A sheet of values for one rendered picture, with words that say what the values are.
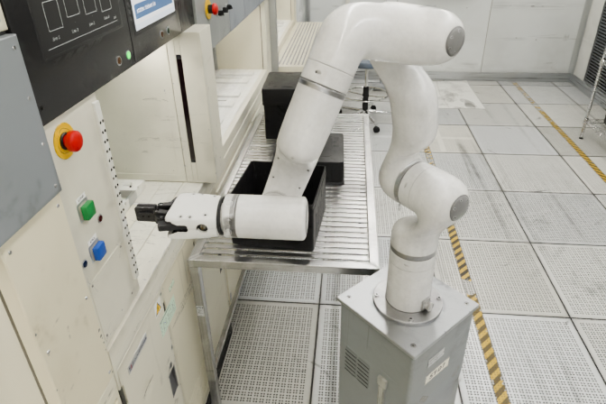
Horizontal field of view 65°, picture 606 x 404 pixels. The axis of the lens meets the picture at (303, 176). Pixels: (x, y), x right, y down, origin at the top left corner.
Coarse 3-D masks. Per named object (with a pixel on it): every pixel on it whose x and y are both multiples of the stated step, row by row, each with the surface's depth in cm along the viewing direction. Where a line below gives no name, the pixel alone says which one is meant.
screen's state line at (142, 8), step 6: (144, 0) 118; (150, 0) 122; (156, 0) 126; (162, 0) 130; (168, 0) 134; (138, 6) 115; (144, 6) 119; (150, 6) 122; (156, 6) 126; (162, 6) 130; (138, 12) 115; (144, 12) 119; (150, 12) 122; (138, 18) 115
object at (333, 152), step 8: (328, 136) 208; (336, 136) 208; (328, 144) 201; (336, 144) 201; (328, 152) 194; (336, 152) 194; (272, 160) 189; (320, 160) 188; (328, 160) 188; (336, 160) 188; (328, 168) 188; (336, 168) 188; (328, 176) 190; (336, 176) 189; (328, 184) 191; (336, 184) 191
